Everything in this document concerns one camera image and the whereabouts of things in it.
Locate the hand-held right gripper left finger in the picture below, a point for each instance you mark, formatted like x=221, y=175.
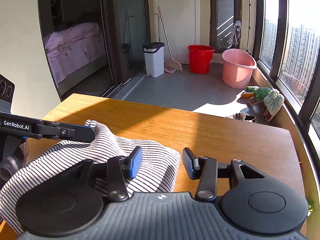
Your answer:
x=133, y=163

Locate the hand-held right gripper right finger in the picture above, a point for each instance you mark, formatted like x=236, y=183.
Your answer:
x=189, y=164

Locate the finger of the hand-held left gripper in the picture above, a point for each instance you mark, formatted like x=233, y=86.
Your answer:
x=70, y=132

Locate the striped knit sweater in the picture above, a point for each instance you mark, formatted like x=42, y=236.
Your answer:
x=155, y=165

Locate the person's left hand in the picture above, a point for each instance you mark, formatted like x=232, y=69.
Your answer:
x=24, y=151

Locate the beige knit slipper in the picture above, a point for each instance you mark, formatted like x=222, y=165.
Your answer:
x=236, y=117

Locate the dark slipper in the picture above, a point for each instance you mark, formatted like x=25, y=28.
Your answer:
x=250, y=118

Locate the bed with pink bedding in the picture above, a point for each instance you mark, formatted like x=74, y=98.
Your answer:
x=72, y=45

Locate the green slipper orange sole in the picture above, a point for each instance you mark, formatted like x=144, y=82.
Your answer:
x=251, y=90

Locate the broom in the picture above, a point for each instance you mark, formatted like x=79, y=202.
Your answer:
x=172, y=66

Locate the pink plastic basin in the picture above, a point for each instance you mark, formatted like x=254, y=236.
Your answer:
x=236, y=72

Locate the white trash bin black lid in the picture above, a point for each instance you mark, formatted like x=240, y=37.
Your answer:
x=153, y=62

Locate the white green knit slipper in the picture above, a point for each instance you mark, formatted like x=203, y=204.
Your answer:
x=273, y=102

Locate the red plastic bucket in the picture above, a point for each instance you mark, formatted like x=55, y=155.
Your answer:
x=200, y=60

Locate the grey hanging cloth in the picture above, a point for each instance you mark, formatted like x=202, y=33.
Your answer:
x=236, y=33

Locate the dark framed glass door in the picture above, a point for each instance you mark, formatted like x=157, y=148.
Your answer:
x=225, y=17

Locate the thin metal pole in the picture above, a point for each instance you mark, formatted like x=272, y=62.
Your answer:
x=249, y=17

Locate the dark sliding door frame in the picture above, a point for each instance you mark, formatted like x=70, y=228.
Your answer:
x=110, y=30

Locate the dark window frame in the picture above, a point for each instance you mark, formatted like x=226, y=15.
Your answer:
x=257, y=17

